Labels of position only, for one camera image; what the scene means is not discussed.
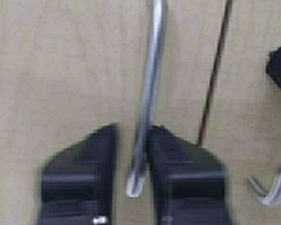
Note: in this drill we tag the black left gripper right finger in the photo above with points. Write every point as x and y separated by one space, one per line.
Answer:
188 182

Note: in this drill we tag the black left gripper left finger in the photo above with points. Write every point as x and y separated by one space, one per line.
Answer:
76 184

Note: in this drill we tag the door metal handle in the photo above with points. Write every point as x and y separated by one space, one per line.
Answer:
136 172
266 196

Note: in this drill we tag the cabinet door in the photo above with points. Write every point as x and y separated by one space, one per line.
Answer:
68 67
244 120

